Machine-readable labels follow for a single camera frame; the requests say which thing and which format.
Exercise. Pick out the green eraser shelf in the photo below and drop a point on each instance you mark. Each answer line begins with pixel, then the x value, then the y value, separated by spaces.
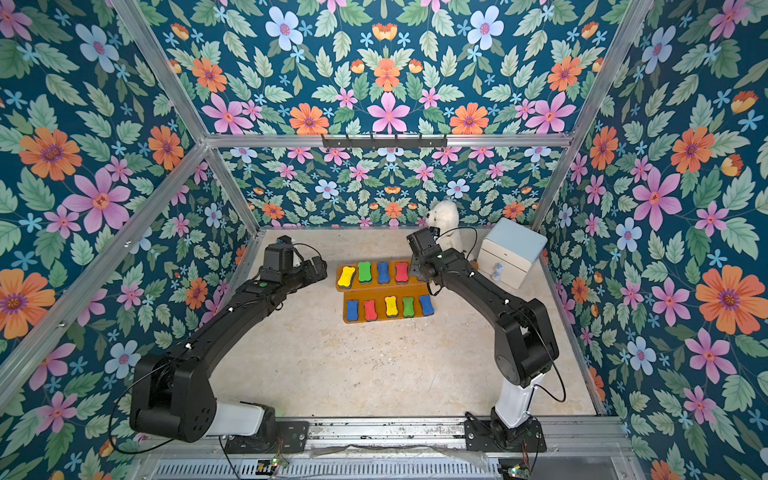
pixel 365 272
pixel 408 307

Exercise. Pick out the black wall hook rail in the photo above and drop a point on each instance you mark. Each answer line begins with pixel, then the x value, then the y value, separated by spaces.
pixel 372 141

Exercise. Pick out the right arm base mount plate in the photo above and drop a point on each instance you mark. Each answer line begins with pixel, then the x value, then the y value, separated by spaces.
pixel 492 435

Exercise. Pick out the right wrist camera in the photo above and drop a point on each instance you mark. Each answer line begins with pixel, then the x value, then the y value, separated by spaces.
pixel 423 243

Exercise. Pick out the yellow eraser shelf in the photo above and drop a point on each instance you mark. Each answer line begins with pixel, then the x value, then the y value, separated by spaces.
pixel 346 277
pixel 391 306

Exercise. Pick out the blue eraser shelf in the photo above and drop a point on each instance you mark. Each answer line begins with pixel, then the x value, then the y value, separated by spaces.
pixel 426 305
pixel 383 273
pixel 352 311

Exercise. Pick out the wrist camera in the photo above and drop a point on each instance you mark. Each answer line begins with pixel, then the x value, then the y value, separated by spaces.
pixel 278 260
pixel 423 243

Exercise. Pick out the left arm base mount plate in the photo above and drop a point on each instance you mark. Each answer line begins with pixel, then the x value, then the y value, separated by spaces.
pixel 274 436

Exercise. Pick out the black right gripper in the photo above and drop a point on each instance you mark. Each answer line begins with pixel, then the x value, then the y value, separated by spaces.
pixel 417 270

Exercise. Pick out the red eraser shelf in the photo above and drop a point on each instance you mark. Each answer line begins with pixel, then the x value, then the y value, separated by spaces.
pixel 402 272
pixel 370 310

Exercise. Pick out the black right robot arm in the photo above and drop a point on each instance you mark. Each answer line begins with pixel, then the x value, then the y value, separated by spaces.
pixel 525 348

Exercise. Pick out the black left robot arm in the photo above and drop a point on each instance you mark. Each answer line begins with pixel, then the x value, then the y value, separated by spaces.
pixel 172 396

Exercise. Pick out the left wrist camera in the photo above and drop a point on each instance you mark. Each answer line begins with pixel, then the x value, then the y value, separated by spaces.
pixel 278 260

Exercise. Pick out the large cream plush dog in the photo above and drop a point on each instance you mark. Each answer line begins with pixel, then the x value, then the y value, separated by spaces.
pixel 445 217

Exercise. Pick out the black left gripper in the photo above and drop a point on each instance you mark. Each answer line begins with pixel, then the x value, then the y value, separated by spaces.
pixel 321 271

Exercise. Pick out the white three drawer cabinet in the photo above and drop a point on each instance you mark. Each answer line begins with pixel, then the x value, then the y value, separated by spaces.
pixel 514 246

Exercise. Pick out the orange wooden two-tier shelf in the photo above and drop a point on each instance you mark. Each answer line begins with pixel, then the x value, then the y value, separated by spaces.
pixel 362 292

